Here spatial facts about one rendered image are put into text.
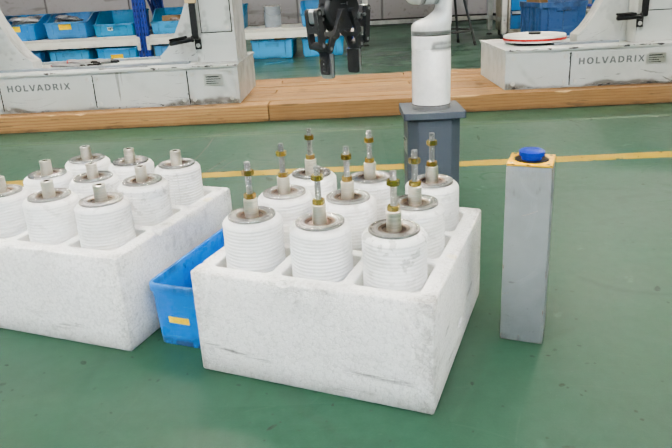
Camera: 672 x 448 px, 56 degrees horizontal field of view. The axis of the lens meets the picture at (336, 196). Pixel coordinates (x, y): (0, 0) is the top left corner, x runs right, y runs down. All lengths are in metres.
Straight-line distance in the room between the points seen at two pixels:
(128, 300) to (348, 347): 0.41
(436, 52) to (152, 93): 1.90
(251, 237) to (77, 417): 0.37
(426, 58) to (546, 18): 4.06
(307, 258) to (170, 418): 0.31
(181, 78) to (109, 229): 1.99
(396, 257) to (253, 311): 0.24
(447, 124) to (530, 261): 0.53
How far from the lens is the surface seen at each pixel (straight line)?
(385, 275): 0.90
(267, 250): 0.99
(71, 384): 1.15
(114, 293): 1.15
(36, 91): 3.34
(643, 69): 3.30
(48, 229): 1.24
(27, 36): 6.27
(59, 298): 1.24
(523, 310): 1.11
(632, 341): 1.19
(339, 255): 0.94
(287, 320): 0.96
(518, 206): 1.04
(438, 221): 1.01
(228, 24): 3.08
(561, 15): 5.57
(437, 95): 1.51
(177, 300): 1.13
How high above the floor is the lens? 0.59
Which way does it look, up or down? 19 degrees down
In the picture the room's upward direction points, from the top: 3 degrees counter-clockwise
